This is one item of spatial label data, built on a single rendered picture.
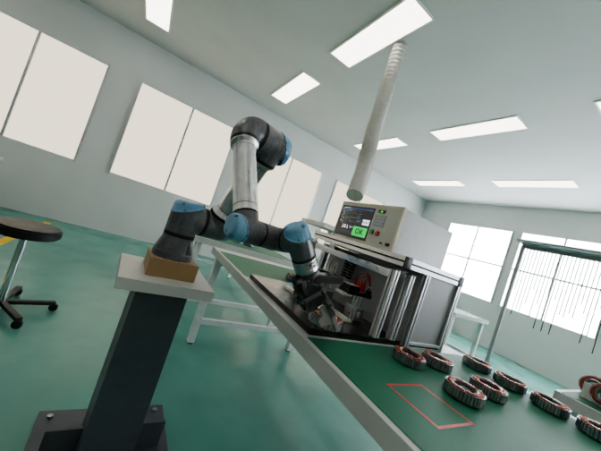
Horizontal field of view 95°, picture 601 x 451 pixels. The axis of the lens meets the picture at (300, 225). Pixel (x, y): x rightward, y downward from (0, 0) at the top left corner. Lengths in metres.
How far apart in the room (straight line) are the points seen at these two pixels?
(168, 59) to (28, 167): 2.79
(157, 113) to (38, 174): 2.01
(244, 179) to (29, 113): 5.24
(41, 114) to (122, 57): 1.51
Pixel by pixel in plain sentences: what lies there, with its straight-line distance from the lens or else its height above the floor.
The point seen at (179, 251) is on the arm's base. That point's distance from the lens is 1.14.
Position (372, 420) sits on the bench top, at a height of 0.73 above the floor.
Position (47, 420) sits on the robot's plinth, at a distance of 1.71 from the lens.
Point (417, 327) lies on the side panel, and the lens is 1.38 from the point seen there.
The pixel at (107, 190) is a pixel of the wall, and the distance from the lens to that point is 5.70.
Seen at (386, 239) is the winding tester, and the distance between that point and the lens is 1.29.
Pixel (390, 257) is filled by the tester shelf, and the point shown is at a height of 1.09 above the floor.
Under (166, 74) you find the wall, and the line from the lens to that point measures 5.97.
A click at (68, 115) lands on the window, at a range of 5.84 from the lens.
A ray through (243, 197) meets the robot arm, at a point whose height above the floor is 1.11.
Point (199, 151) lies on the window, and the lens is 5.76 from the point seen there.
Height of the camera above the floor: 1.06
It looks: 2 degrees up
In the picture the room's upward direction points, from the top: 19 degrees clockwise
